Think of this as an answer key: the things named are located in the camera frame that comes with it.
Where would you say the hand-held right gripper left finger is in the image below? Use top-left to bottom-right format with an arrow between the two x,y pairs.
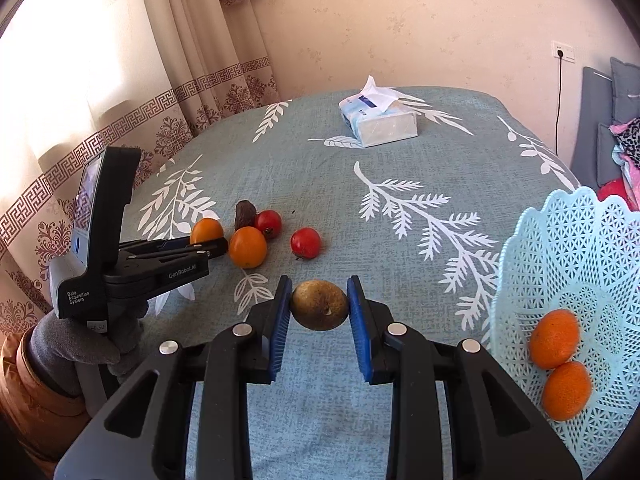
54,275 -> 293,480

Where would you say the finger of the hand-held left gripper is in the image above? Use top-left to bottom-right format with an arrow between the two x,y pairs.
120,237 -> 199,257
125,238 -> 230,264

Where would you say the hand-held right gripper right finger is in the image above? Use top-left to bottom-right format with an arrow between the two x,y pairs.
346,275 -> 583,480

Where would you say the orange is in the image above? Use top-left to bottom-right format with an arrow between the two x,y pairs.
228,226 -> 268,269
190,217 -> 225,246
542,361 -> 594,422
529,309 -> 582,370

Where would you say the brown pear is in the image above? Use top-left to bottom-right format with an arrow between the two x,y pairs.
291,281 -> 349,331

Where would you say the dark brown round fruit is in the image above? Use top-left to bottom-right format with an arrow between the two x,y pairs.
235,200 -> 259,233

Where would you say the red tomato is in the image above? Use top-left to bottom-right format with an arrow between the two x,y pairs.
290,227 -> 322,260
255,210 -> 283,240

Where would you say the light blue plastic basket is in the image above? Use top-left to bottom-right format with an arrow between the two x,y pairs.
490,186 -> 640,478

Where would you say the person's left forearm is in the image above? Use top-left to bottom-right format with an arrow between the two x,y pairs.
0,329 -> 95,477

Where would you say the person's left hand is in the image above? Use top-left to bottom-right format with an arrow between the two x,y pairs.
27,299 -> 152,388

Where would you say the beige patterned curtain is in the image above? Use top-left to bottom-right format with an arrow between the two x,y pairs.
0,0 -> 281,333

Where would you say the leaf-print tablecloth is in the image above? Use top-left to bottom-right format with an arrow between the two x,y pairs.
107,85 -> 583,480

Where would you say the tissue pack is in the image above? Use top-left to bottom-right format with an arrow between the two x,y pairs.
338,76 -> 419,148

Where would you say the red fabric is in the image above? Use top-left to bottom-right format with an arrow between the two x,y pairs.
597,177 -> 640,211

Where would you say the grey-blue padded panel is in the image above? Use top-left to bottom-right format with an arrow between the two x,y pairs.
570,66 -> 617,192

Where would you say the pink cloth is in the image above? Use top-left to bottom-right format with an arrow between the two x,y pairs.
607,125 -> 640,211

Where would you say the leopard-print cloth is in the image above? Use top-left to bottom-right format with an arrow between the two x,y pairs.
612,117 -> 640,168

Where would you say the grey-blue cushion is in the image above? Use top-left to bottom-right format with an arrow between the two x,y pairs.
595,57 -> 640,186

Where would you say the black power cable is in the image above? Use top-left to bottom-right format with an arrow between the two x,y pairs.
553,57 -> 564,157

